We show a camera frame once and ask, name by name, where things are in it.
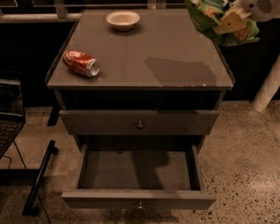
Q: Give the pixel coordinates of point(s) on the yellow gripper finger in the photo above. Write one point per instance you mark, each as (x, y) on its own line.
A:
(233, 20)

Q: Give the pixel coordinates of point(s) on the green rice chip bag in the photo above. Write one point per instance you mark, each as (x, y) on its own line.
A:
(206, 14)

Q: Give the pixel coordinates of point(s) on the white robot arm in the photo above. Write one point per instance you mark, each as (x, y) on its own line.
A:
(269, 86)

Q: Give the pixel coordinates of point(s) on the grey drawer cabinet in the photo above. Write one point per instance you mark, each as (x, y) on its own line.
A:
(162, 64)

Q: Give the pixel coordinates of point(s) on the closed top drawer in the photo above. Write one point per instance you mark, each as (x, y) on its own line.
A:
(138, 122)

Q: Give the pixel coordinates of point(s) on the open middle drawer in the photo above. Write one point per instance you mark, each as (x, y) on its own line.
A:
(152, 179)

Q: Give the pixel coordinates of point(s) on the white paper bowl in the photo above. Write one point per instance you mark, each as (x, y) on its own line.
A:
(123, 20)

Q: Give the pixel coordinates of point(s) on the red soda can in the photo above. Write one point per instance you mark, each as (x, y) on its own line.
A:
(81, 63)

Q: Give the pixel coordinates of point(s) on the metal window railing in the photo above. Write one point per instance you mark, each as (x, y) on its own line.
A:
(84, 6)

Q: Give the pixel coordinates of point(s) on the black laptop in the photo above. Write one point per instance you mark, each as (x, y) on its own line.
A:
(12, 116)

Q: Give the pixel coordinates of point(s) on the black laptop stand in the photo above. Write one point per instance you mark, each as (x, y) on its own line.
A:
(36, 175)

